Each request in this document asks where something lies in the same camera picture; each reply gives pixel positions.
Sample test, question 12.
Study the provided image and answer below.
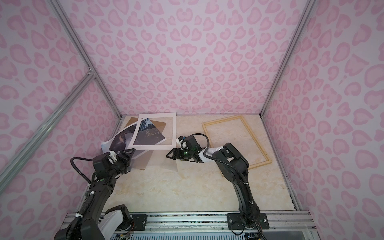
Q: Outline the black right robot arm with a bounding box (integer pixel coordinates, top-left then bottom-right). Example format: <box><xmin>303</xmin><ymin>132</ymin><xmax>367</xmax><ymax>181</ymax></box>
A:
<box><xmin>166</xmin><ymin>143</ymin><xmax>270</xmax><ymax>231</ymax></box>

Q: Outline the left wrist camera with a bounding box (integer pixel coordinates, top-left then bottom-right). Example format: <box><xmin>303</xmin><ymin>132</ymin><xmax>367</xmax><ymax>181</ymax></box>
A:
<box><xmin>107</xmin><ymin>151</ymin><xmax>117</xmax><ymax>165</ymax></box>

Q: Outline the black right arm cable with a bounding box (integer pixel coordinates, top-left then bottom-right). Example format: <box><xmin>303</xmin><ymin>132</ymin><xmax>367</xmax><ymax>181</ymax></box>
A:
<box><xmin>179</xmin><ymin>132</ymin><xmax>268</xmax><ymax>240</ymax></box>

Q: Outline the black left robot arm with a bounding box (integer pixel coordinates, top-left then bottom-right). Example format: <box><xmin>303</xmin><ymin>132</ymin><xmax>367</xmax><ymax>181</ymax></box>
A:
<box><xmin>54</xmin><ymin>148</ymin><xmax>136</xmax><ymax>240</ymax></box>

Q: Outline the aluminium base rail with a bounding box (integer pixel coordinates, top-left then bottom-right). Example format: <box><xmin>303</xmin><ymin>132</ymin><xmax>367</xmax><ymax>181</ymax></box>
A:
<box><xmin>55</xmin><ymin>210</ymin><xmax>319</xmax><ymax>240</ymax></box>

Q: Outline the light wooden picture frame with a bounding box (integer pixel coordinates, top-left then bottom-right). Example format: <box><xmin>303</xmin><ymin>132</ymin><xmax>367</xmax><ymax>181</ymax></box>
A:
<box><xmin>202</xmin><ymin>116</ymin><xmax>273</xmax><ymax>178</ymax></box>

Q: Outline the white mat board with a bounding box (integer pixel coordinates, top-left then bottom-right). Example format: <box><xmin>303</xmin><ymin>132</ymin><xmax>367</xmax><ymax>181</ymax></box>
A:
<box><xmin>129</xmin><ymin>113</ymin><xmax>177</xmax><ymax>150</ymax></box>

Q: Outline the diagonal aluminium strut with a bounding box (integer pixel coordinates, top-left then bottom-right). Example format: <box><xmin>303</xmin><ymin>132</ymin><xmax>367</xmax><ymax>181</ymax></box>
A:
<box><xmin>1</xmin><ymin>70</ymin><xmax>95</xmax><ymax>193</ymax></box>

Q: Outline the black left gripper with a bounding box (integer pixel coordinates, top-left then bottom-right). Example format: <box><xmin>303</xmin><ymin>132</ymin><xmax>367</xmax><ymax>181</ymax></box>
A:
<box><xmin>108</xmin><ymin>147</ymin><xmax>134</xmax><ymax>178</ymax></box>

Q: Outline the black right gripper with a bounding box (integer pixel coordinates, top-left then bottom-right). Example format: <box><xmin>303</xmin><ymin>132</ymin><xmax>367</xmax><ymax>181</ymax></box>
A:
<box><xmin>167</xmin><ymin>149</ymin><xmax>195</xmax><ymax>163</ymax></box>

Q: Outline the dark landscape photo print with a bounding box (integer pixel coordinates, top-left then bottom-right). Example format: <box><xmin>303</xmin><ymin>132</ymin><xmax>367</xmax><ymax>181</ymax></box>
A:
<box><xmin>101</xmin><ymin>118</ymin><xmax>166</xmax><ymax>159</ymax></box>

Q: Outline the brown cardboard backing board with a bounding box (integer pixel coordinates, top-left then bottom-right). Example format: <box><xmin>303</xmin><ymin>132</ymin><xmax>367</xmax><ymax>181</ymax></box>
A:
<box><xmin>121</xmin><ymin>117</ymin><xmax>166</xmax><ymax>171</ymax></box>

